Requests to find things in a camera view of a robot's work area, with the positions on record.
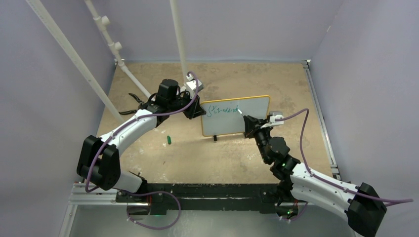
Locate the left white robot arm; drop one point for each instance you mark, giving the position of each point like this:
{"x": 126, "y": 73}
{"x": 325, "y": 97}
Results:
{"x": 99, "y": 161}

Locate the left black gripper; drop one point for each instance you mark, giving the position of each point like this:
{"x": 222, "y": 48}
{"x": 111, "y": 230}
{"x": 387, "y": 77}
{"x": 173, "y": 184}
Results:
{"x": 195, "y": 109}

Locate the white PVC pipe frame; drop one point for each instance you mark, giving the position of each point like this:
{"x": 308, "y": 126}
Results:
{"x": 101, "y": 23}

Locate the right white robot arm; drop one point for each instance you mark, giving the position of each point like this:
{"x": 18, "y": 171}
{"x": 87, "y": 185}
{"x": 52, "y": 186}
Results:
{"x": 359, "y": 206}

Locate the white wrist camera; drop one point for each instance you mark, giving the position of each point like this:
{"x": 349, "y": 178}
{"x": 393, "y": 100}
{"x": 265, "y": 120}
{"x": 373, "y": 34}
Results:
{"x": 274, "y": 119}
{"x": 192, "y": 86}

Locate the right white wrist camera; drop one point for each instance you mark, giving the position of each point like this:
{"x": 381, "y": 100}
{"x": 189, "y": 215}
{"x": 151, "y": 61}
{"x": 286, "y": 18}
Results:
{"x": 274, "y": 119}

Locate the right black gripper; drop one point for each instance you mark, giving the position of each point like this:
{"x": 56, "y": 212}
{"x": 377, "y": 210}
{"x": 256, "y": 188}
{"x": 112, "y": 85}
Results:
{"x": 253, "y": 125}

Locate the black handled pliers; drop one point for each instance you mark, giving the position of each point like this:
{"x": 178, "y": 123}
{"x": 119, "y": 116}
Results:
{"x": 134, "y": 104}

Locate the yellow framed whiteboard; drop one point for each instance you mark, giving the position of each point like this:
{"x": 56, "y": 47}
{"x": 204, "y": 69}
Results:
{"x": 222, "y": 117}

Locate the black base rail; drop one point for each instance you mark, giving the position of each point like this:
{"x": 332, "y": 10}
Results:
{"x": 162, "y": 197}

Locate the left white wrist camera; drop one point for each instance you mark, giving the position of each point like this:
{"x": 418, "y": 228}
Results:
{"x": 192, "y": 86}

